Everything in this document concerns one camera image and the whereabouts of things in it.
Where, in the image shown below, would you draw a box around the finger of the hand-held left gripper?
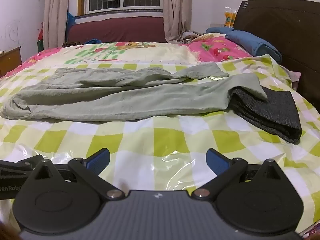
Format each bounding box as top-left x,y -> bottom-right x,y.
0,154 -> 44,178

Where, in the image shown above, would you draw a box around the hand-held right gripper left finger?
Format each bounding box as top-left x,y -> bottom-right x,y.
26,148 -> 123,201

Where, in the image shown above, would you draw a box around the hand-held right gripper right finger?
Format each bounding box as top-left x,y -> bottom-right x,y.
191,148 -> 288,201

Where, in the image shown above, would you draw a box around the light green pants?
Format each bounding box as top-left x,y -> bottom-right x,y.
0,62 -> 268,122

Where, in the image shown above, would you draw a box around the dark grey folded pants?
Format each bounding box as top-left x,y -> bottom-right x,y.
229,86 -> 303,145

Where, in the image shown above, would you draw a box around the green checkered bed sheet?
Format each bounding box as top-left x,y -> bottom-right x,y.
0,54 -> 320,238

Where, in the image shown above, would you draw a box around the wooden desk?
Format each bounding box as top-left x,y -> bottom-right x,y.
0,46 -> 23,77

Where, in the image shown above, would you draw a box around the pale pink cloth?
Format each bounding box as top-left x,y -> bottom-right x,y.
289,71 -> 302,91

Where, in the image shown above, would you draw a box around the pink cartoon printed blanket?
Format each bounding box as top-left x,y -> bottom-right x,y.
5,33 -> 253,77

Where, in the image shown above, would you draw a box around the blue pillow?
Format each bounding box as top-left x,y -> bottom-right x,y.
226,30 -> 283,63

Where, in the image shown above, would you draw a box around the dark teal cloth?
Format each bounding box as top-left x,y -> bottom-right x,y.
206,27 -> 234,34

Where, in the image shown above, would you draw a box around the maroon sofa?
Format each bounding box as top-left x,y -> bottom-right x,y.
67,15 -> 167,45

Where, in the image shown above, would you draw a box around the blue plastic bag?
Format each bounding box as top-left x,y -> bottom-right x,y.
66,11 -> 77,34

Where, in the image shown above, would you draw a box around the yellow plastic bag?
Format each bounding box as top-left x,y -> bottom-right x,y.
224,6 -> 237,28

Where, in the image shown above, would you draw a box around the dark wooden headboard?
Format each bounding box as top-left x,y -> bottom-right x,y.
232,0 -> 320,110

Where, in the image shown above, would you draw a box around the beige curtain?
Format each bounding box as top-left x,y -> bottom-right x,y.
162,0 -> 193,43
43,0 -> 73,50

